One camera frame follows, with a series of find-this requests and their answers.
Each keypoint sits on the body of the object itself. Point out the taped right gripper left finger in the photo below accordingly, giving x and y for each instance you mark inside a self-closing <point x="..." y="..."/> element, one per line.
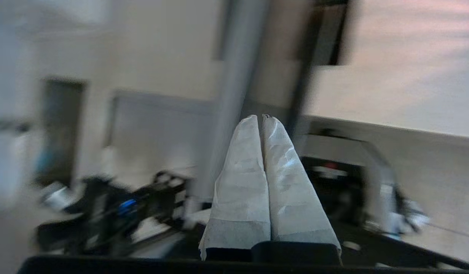
<point x="242" y="190"/>

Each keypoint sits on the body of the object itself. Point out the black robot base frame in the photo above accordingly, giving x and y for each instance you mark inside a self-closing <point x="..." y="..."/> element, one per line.
<point x="105" y="220"/>

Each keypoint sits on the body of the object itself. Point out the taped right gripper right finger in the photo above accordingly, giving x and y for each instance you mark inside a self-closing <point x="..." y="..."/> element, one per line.
<point x="291" y="190"/>

